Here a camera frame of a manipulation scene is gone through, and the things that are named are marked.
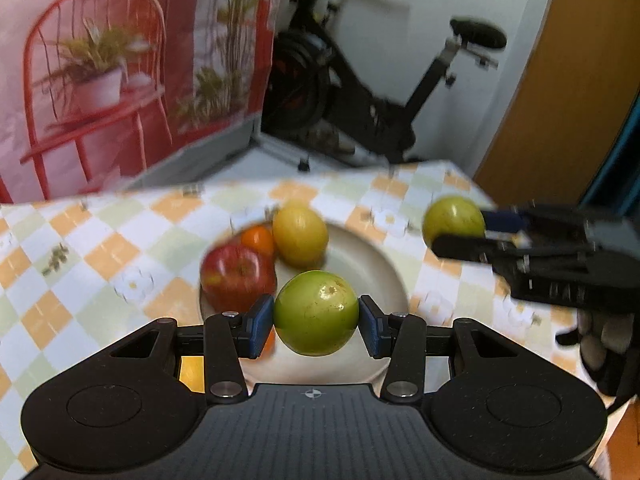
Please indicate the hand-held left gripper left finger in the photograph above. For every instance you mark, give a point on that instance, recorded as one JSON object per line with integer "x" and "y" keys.
{"x": 260, "y": 325}

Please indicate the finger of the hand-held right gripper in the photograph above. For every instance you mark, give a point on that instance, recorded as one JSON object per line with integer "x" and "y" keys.
{"x": 505, "y": 221}
{"x": 475, "y": 249}

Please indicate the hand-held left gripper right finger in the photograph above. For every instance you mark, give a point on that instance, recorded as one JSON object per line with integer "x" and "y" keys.
{"x": 370, "y": 327}

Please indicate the green apple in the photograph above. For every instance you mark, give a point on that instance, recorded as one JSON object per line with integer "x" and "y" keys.
{"x": 452, "y": 217}
{"x": 315, "y": 312}

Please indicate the red apple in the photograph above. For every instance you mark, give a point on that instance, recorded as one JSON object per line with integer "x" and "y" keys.
{"x": 235, "y": 275}

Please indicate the beige plate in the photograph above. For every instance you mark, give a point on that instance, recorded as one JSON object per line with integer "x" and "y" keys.
{"x": 360, "y": 270}

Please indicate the small orange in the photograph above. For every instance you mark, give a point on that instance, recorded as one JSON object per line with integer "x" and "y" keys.
{"x": 257, "y": 241}

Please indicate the yellow lemon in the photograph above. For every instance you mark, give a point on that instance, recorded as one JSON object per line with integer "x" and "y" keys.
{"x": 300, "y": 232}

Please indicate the person's right hand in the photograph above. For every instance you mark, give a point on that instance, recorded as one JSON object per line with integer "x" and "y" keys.
{"x": 607, "y": 332}

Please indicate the teal curtain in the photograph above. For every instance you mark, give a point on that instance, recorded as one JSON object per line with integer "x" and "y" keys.
{"x": 625, "y": 160}

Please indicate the orange wooden door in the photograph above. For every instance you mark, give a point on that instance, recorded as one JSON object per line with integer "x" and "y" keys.
{"x": 560, "y": 85}

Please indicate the checkered floral tablecloth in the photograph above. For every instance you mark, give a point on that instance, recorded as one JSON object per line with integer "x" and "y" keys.
{"x": 100, "y": 260}

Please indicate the black exercise bike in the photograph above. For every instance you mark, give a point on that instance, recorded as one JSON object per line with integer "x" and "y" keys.
{"x": 350, "y": 110}

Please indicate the printed pink backdrop cloth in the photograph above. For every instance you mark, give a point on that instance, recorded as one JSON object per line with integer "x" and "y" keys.
{"x": 125, "y": 35}

